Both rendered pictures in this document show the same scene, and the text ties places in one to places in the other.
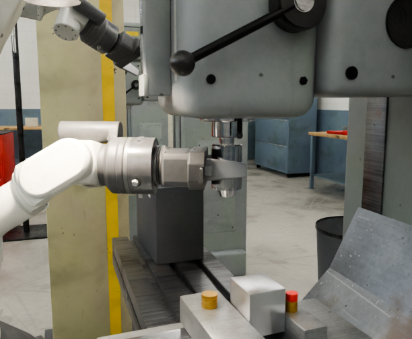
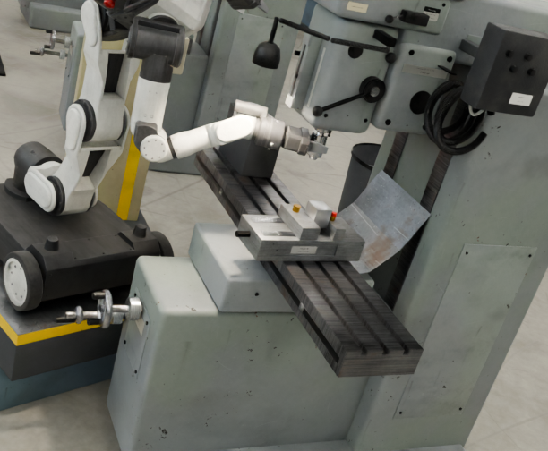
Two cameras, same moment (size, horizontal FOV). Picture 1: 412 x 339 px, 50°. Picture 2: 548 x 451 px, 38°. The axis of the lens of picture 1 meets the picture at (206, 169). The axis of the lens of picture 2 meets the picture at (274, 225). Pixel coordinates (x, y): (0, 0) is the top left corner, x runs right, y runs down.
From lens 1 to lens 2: 1.72 m
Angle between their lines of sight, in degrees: 19
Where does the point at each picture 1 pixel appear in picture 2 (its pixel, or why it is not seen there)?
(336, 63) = (381, 116)
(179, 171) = (295, 144)
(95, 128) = (254, 110)
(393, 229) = (395, 190)
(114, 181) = (261, 141)
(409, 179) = (411, 165)
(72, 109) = not seen: outside the picture
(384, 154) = (404, 145)
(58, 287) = not seen: hidden behind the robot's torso
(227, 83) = (332, 117)
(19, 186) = (215, 134)
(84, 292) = not seen: hidden behind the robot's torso
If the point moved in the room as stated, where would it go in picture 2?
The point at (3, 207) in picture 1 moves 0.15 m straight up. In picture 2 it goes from (201, 141) to (213, 92)
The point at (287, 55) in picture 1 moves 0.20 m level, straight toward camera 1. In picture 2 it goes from (361, 108) to (361, 130)
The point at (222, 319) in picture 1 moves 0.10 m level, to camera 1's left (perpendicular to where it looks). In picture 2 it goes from (302, 217) to (269, 210)
